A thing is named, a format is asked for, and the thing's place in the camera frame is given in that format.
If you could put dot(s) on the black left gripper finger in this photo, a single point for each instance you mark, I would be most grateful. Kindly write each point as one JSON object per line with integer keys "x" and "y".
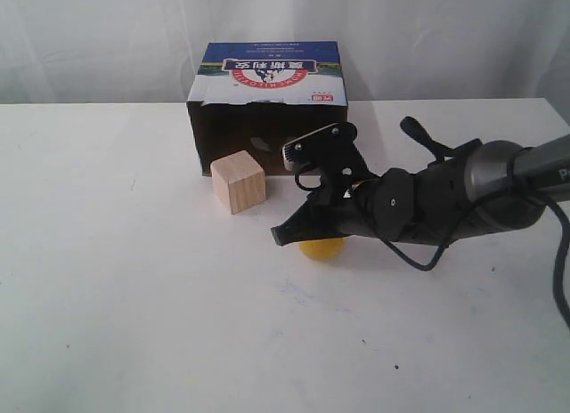
{"x": 319, "y": 217}

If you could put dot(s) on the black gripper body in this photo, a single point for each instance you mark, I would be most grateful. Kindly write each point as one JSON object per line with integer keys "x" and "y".
{"x": 424, "y": 208}

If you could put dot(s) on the yellow tennis ball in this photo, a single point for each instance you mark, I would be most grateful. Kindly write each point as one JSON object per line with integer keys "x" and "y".
{"x": 322, "y": 250}

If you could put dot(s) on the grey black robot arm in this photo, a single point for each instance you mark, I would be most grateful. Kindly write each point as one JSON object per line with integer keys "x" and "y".
{"x": 475, "y": 189}

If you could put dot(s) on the wooden cube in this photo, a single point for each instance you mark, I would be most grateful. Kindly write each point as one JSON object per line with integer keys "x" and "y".
{"x": 238, "y": 181}

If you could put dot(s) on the blue white cardboard box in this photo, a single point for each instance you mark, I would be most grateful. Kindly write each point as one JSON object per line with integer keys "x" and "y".
{"x": 258, "y": 96}

